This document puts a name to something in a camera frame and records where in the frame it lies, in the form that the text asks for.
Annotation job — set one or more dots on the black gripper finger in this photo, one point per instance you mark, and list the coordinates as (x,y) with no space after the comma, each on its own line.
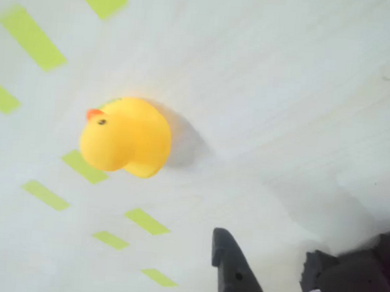
(236,288)

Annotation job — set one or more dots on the yellow rubber duck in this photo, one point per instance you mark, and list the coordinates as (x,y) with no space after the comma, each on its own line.
(126,139)

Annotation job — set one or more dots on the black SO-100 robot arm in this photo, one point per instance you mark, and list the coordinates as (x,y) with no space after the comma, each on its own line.
(351,282)

